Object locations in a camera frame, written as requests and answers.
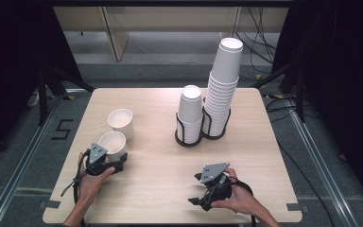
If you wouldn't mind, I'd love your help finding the beige wooden cabinet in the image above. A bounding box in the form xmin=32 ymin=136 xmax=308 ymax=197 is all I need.
xmin=54 ymin=6 xmax=289 ymax=62

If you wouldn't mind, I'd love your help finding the aluminium floor rail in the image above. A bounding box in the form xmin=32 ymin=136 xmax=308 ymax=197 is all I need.
xmin=286 ymin=100 xmax=363 ymax=227
xmin=0 ymin=89 xmax=67 ymax=227

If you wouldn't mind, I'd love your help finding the short stack of paper cups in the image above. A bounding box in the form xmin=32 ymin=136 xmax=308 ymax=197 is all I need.
xmin=176 ymin=84 xmax=204 ymax=145

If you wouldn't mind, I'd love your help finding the tall stack of paper cups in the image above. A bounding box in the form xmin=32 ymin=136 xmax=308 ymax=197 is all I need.
xmin=201 ymin=37 xmax=244 ymax=137

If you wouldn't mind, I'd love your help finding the black curtain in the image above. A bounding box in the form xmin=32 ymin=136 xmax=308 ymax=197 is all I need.
xmin=0 ymin=0 xmax=84 ymax=168
xmin=272 ymin=0 xmax=363 ymax=216

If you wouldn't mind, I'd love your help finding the white paper cup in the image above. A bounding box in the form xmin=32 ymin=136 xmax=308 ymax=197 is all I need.
xmin=107 ymin=108 xmax=135 ymax=142
xmin=97 ymin=131 xmax=128 ymax=163

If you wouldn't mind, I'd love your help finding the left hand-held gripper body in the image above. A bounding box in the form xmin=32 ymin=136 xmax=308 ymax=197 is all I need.
xmin=84 ymin=143 xmax=121 ymax=177

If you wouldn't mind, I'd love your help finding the person's left hand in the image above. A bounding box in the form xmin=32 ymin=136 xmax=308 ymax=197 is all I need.
xmin=77 ymin=151 xmax=116 ymax=204

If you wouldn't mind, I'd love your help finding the black wire cup holder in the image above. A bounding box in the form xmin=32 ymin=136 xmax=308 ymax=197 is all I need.
xmin=174 ymin=105 xmax=232 ymax=148

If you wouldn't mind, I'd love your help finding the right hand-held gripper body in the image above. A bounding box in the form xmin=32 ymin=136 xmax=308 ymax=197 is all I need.
xmin=200 ymin=162 xmax=234 ymax=212

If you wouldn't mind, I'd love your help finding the person's right hand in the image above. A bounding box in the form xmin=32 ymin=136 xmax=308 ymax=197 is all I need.
xmin=210 ymin=167 xmax=256 ymax=219

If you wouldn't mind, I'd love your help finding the black metal stand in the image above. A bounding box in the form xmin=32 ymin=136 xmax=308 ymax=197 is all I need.
xmin=253 ymin=60 xmax=306 ymax=124
xmin=37 ymin=65 xmax=95 ymax=127

